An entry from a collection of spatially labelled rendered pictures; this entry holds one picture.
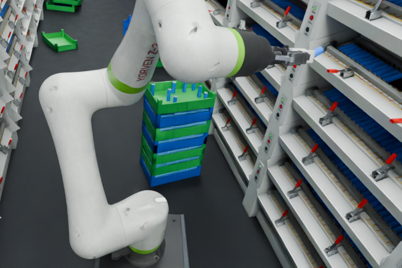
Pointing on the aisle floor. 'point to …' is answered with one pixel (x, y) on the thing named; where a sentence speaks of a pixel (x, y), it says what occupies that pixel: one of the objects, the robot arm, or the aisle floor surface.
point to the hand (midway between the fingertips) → (301, 55)
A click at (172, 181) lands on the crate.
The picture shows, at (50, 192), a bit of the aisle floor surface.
